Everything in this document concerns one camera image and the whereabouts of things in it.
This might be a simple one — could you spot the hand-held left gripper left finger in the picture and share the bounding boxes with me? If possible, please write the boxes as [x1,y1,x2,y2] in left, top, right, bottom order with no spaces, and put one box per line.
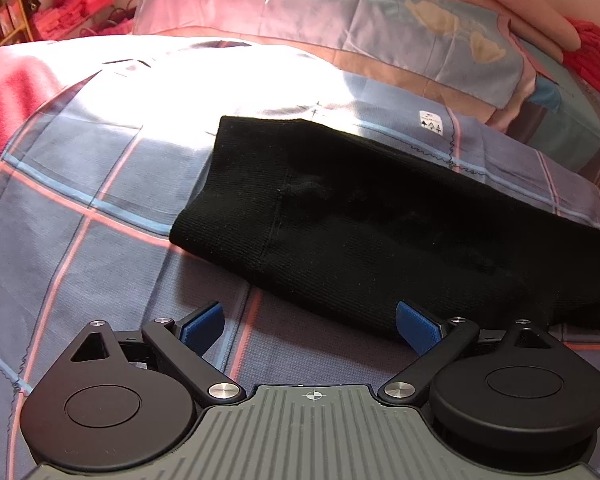
[69,301,246,405]

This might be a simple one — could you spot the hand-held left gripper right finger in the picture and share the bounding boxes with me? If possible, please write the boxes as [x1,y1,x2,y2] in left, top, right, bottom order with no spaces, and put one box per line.
[377,301,557,405]

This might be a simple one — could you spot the black pants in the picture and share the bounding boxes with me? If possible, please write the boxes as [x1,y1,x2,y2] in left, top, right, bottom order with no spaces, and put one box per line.
[169,115,600,343]

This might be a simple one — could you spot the plaid bed sheet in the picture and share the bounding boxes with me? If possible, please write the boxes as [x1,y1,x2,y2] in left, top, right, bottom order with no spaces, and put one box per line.
[0,35,600,476]

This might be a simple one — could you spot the patchwork quilt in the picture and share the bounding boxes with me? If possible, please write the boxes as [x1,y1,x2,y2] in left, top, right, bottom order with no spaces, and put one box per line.
[485,35,600,193]

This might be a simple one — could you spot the pink blanket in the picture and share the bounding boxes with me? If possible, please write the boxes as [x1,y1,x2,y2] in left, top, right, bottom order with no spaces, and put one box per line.
[0,42,108,186]

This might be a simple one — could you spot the pastel printed pillow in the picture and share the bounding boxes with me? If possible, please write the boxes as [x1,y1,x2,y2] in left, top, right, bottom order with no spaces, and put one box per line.
[131,0,528,113]

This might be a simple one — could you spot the red knitted cloth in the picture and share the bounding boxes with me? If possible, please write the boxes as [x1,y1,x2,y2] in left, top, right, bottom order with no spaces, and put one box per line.
[564,16,600,98]

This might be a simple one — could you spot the stack of red towels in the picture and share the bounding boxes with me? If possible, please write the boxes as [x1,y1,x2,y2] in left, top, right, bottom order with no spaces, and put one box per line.
[39,0,148,42]

